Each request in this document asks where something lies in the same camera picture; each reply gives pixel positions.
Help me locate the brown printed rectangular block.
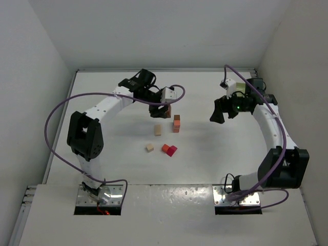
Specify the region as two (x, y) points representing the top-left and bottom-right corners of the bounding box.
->
(166, 105), (172, 118)

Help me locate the natural wood long block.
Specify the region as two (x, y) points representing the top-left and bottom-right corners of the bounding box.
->
(154, 125), (162, 136)

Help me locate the salmon cube block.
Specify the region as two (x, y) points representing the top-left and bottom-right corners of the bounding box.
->
(173, 120), (180, 129)

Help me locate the orange cube block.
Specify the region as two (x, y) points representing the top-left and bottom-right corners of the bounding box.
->
(173, 127), (180, 133)

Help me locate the red-orange cube block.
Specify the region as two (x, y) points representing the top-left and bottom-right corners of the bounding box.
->
(161, 144), (170, 153)

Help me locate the natural wood cube block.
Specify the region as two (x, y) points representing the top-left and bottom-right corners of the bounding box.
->
(146, 143), (154, 153)

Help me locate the magenta roof block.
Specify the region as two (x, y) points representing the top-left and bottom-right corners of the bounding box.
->
(166, 146), (177, 157)

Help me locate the green plastic bowl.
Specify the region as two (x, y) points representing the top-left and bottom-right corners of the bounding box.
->
(236, 83), (247, 93)

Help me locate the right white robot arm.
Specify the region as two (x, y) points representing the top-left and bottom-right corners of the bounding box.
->
(210, 78), (310, 197)

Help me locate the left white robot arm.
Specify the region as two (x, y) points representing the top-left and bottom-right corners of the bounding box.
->
(67, 69), (176, 197)

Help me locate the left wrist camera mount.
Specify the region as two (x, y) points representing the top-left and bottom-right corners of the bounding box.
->
(161, 87), (177, 103)

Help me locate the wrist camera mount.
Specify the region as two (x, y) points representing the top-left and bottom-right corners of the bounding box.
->
(220, 78), (237, 98)
(161, 87), (177, 103)

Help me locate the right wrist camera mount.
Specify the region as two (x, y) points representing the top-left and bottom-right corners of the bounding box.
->
(220, 78), (237, 98)

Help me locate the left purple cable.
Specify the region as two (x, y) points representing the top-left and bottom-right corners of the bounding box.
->
(44, 84), (186, 200)

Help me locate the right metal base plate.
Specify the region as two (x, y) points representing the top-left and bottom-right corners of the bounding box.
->
(212, 184), (261, 207)

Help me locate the metal base plate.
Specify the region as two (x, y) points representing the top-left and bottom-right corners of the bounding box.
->
(212, 184), (261, 207)
(75, 185), (124, 207)

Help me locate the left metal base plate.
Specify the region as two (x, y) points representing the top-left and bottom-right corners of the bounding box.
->
(75, 185), (124, 207)

